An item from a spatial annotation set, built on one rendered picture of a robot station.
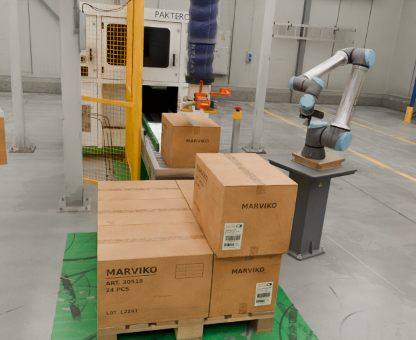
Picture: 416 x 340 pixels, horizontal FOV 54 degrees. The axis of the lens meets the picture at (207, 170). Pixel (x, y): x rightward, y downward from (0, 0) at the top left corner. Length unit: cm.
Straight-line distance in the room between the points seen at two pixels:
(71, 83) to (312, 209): 231
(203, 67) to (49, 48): 907
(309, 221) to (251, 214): 131
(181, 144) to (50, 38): 903
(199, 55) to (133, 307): 192
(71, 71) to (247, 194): 227
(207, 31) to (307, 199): 149
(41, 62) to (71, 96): 829
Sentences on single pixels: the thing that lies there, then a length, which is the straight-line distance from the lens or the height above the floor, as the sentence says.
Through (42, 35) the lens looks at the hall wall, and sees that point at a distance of 1210.
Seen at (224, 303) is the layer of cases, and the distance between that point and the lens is 240.
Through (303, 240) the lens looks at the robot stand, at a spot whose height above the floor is 15.
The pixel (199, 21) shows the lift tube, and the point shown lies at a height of 175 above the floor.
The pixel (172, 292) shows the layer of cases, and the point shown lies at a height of 33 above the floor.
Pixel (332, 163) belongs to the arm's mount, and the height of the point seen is 79.
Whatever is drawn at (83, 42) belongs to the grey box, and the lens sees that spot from 378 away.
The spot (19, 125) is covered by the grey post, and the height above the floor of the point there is 35.
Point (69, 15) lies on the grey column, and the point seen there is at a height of 174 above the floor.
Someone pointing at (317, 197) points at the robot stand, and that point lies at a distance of 334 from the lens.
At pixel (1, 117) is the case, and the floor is 98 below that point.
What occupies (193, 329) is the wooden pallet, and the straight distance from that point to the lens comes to 245.
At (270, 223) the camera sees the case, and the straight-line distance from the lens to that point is 218.
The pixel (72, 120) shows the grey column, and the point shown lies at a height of 85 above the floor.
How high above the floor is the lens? 160
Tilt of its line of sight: 17 degrees down
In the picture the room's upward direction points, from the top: 4 degrees clockwise
